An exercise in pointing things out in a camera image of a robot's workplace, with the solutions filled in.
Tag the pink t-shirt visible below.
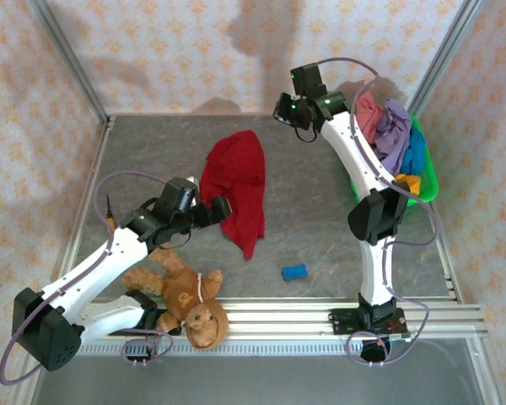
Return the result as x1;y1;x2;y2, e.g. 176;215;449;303
355;90;385;147

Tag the aluminium frame post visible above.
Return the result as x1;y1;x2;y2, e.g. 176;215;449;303
28;0;110;123
406;0;487;115

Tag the brown plush toy animal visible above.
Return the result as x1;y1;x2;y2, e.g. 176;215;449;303
121;242;230;350

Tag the orange t-shirt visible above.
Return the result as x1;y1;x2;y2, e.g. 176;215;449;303
395;172;424;197

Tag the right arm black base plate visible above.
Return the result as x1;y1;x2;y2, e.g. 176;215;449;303
328;306;411;342

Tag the wide aluminium mounting rail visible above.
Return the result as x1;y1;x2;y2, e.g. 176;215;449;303
73;301;488;341

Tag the green plastic basket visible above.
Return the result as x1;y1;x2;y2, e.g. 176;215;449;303
347;111;441;208

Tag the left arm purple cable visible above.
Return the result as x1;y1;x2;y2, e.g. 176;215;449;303
0;170;175;386

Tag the red t-shirt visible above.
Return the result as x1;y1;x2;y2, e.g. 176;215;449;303
198;129;266;261

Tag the aluminium table side rail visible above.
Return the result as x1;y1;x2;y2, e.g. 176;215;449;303
425;202;465;304
50;116;116;305

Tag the grey slotted cable duct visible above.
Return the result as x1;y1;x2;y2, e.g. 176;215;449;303
78;340;363;356

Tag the orange black screwdriver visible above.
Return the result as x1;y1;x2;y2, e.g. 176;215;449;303
105;194;117;232

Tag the small blue sponge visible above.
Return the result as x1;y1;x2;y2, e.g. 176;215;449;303
281;262;309;281

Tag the purple t-shirt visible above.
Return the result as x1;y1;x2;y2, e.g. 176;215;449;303
370;97;414;176

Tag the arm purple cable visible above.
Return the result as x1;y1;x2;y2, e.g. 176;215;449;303
0;170;175;386
318;57;442;367

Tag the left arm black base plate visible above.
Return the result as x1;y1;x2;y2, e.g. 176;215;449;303
109;294;182;338

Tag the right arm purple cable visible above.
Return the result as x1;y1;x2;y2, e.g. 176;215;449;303
318;57;442;367

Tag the blue t-shirt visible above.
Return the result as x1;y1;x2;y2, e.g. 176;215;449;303
400;126;428;176

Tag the black cable connector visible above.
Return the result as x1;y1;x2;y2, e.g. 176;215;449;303
359;337;392;365
125;342;158;365

